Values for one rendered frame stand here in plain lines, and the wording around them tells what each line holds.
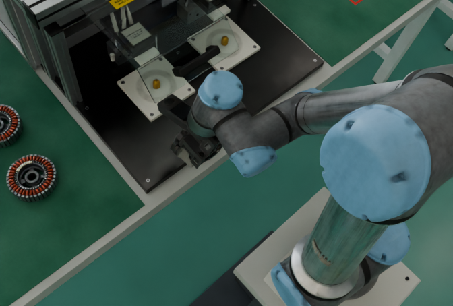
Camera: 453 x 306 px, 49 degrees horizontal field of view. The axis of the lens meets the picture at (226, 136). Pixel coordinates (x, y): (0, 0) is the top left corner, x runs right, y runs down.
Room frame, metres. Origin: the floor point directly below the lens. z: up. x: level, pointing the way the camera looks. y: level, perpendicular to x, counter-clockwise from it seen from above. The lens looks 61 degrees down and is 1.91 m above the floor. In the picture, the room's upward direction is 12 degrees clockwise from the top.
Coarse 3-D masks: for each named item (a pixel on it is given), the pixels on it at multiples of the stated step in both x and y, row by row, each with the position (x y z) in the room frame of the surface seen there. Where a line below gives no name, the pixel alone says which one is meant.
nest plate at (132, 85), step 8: (136, 72) 0.75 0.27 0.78; (120, 80) 0.71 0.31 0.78; (128, 80) 0.72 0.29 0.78; (136, 80) 0.72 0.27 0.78; (128, 88) 0.69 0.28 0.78; (136, 88) 0.70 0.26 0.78; (144, 88) 0.70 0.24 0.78; (184, 88) 0.73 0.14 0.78; (192, 88) 0.74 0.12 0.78; (128, 96) 0.67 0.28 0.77; (136, 96) 0.67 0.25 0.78; (144, 96) 0.68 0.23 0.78; (184, 96) 0.71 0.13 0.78; (136, 104) 0.65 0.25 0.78; (144, 104) 0.66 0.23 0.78; (152, 104) 0.66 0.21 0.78; (144, 112) 0.63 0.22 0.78; (152, 112) 0.64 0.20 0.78; (152, 120) 0.62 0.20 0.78
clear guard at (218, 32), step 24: (96, 0) 0.72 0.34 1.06; (144, 0) 0.75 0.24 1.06; (168, 0) 0.77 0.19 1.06; (192, 0) 0.78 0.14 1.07; (96, 24) 0.66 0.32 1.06; (120, 24) 0.67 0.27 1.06; (144, 24) 0.69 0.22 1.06; (168, 24) 0.70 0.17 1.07; (192, 24) 0.71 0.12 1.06; (216, 24) 0.73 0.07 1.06; (120, 48) 0.61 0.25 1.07; (144, 48) 0.62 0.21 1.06; (168, 48) 0.64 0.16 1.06; (192, 48) 0.66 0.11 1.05; (144, 72) 0.57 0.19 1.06; (168, 72) 0.60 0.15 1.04; (192, 72) 0.62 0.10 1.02
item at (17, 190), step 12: (24, 156) 0.44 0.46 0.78; (36, 156) 0.45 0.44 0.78; (12, 168) 0.41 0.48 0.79; (24, 168) 0.42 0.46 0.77; (36, 168) 0.43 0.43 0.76; (48, 168) 0.42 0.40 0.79; (12, 180) 0.38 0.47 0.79; (24, 180) 0.39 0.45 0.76; (36, 180) 0.39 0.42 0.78; (48, 180) 0.40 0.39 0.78; (12, 192) 0.35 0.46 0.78; (24, 192) 0.35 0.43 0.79; (36, 192) 0.36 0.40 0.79; (48, 192) 0.37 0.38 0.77
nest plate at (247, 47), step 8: (232, 24) 0.98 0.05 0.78; (240, 32) 0.96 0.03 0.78; (240, 40) 0.93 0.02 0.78; (248, 40) 0.94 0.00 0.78; (240, 48) 0.91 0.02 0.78; (248, 48) 0.91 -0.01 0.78; (256, 48) 0.92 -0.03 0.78; (232, 56) 0.87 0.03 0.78; (240, 56) 0.88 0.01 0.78; (248, 56) 0.89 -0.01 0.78; (216, 64) 0.83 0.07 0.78; (224, 64) 0.84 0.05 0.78; (232, 64) 0.84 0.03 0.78
